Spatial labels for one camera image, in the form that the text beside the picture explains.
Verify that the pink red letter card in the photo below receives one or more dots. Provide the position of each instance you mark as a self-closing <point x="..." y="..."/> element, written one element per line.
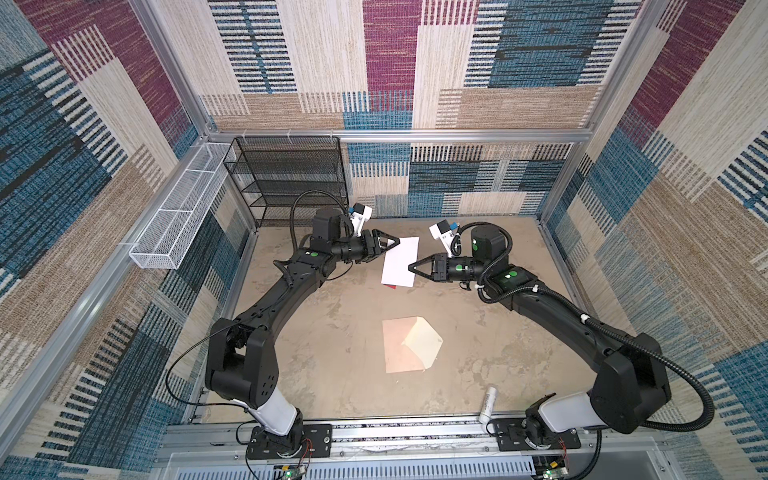
<point x="397" y="260"/>

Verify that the white wire mesh basket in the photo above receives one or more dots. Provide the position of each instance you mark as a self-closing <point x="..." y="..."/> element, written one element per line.
<point x="166" y="240"/>

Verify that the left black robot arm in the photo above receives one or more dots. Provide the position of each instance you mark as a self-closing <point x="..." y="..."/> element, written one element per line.
<point x="242" y="365"/>

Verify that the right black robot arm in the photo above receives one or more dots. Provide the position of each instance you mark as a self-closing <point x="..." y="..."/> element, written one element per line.
<point x="631" y="384"/>

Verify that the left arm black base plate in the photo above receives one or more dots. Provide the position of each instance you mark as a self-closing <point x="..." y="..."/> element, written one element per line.
<point x="311" y="439"/>

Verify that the black wire mesh shelf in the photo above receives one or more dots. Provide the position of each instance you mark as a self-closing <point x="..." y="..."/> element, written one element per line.
<point x="271" y="172"/>

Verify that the aluminium mounting rail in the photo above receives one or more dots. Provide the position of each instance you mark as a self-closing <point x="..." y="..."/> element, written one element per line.
<point x="411" y="447"/>

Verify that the pale pink envelope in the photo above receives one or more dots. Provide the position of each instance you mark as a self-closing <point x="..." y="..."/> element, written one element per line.
<point x="410" y="344"/>

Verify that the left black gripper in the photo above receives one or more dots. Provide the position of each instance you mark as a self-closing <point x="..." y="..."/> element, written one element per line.
<point x="373" y="251"/>

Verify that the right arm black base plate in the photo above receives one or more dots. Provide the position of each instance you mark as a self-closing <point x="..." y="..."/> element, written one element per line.
<point x="514" y="434"/>

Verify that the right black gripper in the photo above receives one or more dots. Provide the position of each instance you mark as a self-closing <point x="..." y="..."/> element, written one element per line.
<point x="439" y="271"/>

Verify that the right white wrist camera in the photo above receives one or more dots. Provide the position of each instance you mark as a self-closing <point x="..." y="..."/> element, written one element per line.
<point x="447" y="233"/>

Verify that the white glue stick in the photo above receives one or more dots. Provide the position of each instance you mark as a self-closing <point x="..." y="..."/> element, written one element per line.
<point x="487" y="406"/>

